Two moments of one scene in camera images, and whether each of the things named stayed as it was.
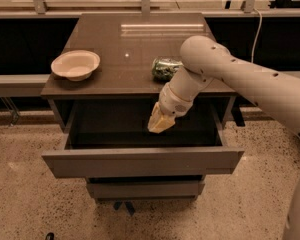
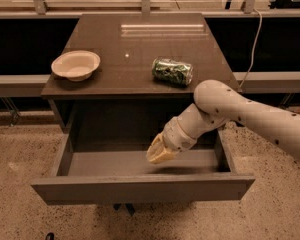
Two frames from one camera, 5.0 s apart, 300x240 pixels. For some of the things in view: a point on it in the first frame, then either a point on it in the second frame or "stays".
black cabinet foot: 128,204 stays
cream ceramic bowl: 75,65 stays
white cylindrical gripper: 174,103 to 175,135
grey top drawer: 111,139 to 121,172
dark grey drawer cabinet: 107,139 stays
